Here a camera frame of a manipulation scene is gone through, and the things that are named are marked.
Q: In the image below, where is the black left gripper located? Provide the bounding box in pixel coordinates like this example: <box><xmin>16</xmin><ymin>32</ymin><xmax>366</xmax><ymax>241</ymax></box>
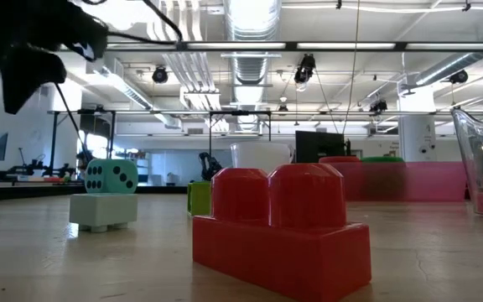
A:
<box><xmin>0</xmin><ymin>0</ymin><xmax>109</xmax><ymax>115</ymax></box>

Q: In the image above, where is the green foam die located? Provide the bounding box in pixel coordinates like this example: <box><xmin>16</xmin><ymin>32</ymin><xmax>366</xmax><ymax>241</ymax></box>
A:
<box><xmin>361</xmin><ymin>156</ymin><xmax>406</xmax><ymax>164</ymax></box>

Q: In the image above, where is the person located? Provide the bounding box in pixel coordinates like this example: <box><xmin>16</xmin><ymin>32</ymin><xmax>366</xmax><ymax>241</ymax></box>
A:
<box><xmin>77</xmin><ymin>148</ymin><xmax>96</xmax><ymax>171</ymax></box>

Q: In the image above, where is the teal foam die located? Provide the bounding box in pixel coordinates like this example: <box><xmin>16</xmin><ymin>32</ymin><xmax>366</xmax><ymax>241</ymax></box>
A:
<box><xmin>84</xmin><ymin>158</ymin><xmax>139</xmax><ymax>195</ymax></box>

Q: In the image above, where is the pale teal toy cube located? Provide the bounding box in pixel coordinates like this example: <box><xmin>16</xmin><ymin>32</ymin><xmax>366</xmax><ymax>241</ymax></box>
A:
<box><xmin>69</xmin><ymin>193</ymin><xmax>139</xmax><ymax>234</ymax></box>

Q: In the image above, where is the lime green toy cube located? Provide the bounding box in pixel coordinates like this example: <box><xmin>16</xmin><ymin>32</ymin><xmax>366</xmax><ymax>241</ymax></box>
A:
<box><xmin>186</xmin><ymin>180</ymin><xmax>213</xmax><ymax>218</ymax></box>

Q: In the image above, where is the white cup with face print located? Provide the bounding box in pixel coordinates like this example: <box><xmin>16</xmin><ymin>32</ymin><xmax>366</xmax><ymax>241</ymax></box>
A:
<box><xmin>229</xmin><ymin>141</ymin><xmax>295</xmax><ymax>175</ymax></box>

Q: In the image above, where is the black light bar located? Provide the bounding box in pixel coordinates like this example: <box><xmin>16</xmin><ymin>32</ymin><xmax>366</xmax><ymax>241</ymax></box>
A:
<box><xmin>59</xmin><ymin>40</ymin><xmax>483</xmax><ymax>53</ymax></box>

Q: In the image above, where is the black computer monitor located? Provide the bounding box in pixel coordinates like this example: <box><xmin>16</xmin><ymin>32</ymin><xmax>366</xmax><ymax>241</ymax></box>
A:
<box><xmin>294</xmin><ymin>130</ymin><xmax>347</xmax><ymax>164</ymax></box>

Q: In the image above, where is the red foam die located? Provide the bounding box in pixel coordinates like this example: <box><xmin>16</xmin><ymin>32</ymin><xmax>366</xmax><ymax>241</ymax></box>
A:
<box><xmin>318</xmin><ymin>155</ymin><xmax>362</xmax><ymax>164</ymax></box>

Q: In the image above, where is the white round column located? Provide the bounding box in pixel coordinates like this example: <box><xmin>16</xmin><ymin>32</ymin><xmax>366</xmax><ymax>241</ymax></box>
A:
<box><xmin>398</xmin><ymin>94</ymin><xmax>439</xmax><ymax>164</ymax></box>

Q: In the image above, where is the pink plastic tray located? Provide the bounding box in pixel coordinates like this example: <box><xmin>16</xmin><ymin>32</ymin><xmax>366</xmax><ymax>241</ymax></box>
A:
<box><xmin>319</xmin><ymin>161</ymin><xmax>468</xmax><ymax>203</ymax></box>

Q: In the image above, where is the black frame stand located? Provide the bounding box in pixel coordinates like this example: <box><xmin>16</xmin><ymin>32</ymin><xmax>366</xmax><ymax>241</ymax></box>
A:
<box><xmin>208</xmin><ymin>110</ymin><xmax>273</xmax><ymax>169</ymax></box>
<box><xmin>50</xmin><ymin>108</ymin><xmax>117</xmax><ymax>169</ymax></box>

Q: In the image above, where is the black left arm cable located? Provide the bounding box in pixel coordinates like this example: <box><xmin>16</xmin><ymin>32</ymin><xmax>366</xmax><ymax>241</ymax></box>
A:
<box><xmin>0</xmin><ymin>0</ymin><xmax>184</xmax><ymax>169</ymax></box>

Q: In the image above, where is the silver ventilation duct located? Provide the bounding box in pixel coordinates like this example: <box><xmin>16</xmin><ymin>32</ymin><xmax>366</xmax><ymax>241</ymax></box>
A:
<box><xmin>223</xmin><ymin>0</ymin><xmax>283</xmax><ymax>132</ymax></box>

